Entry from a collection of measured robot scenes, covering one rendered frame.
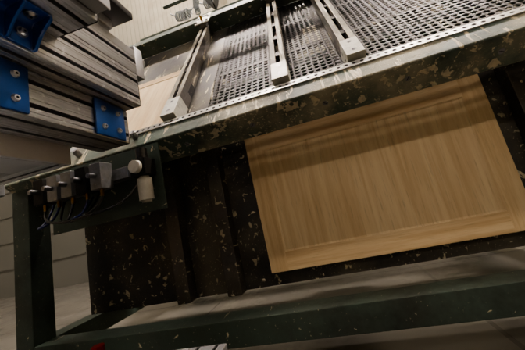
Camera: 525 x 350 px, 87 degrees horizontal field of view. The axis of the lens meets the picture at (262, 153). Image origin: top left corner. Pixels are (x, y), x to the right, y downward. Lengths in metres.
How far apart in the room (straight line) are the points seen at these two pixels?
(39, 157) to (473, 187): 1.24
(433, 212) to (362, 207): 0.23
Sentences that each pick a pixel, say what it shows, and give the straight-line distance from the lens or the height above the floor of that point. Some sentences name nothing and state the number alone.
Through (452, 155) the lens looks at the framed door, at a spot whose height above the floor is 0.53.
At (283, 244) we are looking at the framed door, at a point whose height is 0.35.
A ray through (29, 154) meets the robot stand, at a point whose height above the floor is 0.69.
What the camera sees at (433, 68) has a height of 0.79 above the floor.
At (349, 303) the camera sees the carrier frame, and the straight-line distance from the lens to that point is 0.94.
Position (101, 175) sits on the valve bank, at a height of 0.72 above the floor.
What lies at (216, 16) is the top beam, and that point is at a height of 1.81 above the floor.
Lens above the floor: 0.49
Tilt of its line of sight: 12 degrees up
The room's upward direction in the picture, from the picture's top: 12 degrees counter-clockwise
